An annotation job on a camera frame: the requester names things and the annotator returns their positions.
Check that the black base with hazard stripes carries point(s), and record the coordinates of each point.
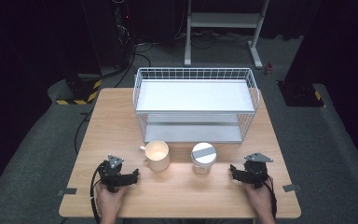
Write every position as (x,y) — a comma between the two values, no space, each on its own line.
(80,91)
(301,95)

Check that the small red object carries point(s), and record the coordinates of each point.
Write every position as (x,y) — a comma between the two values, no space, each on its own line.
(269,69)

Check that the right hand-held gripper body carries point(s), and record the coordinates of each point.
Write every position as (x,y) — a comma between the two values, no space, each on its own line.
(256,172)

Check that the cream ceramic cup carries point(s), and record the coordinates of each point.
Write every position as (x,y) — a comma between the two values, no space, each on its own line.
(158,157)

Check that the dark computer tower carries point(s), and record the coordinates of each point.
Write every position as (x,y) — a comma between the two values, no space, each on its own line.
(122,31)

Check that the person's left hand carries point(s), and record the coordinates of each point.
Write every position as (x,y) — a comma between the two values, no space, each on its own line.
(110,200)

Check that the person's right hand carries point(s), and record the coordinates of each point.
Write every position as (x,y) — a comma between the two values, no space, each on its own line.
(259,199)

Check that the white metal stand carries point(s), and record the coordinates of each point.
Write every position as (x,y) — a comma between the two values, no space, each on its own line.
(227,20)

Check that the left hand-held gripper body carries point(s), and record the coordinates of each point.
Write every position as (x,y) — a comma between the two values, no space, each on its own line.
(112,174)

